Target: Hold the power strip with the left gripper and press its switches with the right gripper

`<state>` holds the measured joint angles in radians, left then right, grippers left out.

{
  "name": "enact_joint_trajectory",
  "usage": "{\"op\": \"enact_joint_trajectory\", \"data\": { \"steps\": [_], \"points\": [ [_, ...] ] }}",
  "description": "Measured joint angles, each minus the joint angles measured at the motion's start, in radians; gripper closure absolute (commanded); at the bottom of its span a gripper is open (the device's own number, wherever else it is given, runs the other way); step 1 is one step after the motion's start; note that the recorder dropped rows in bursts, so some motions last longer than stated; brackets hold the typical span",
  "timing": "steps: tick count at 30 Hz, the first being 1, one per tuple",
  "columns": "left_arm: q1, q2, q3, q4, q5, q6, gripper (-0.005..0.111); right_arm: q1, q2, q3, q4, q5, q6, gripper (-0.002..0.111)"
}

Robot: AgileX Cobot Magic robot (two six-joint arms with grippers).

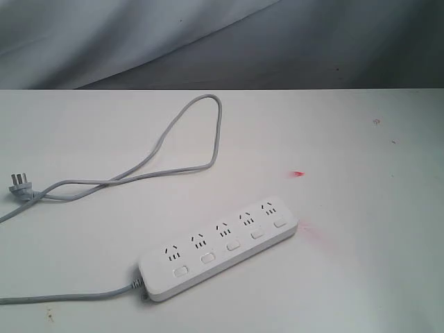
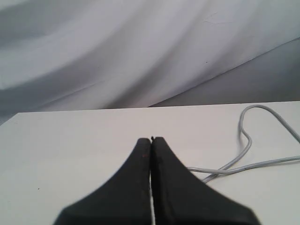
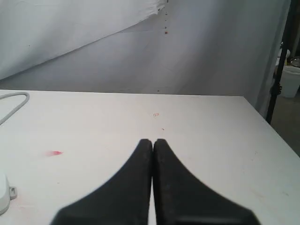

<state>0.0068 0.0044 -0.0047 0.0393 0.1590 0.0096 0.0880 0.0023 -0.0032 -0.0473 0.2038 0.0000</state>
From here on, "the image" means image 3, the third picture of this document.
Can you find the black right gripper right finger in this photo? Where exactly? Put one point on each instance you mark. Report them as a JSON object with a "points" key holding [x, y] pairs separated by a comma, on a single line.
{"points": [[181, 199]]}

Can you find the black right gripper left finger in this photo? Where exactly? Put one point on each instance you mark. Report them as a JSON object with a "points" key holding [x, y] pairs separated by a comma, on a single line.
{"points": [[123, 200]]}

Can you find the white power strip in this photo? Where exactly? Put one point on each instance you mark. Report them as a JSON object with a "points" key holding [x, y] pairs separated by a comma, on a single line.
{"points": [[7, 193]]}

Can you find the black tripod stand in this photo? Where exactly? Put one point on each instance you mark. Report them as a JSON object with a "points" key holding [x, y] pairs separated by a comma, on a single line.
{"points": [[276, 88]]}

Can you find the white backdrop cloth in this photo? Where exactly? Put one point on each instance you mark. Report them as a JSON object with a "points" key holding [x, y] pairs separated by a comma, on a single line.
{"points": [[197, 47]]}

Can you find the white bucket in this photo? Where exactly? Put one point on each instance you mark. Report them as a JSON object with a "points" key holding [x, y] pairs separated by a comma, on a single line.
{"points": [[290, 81]]}

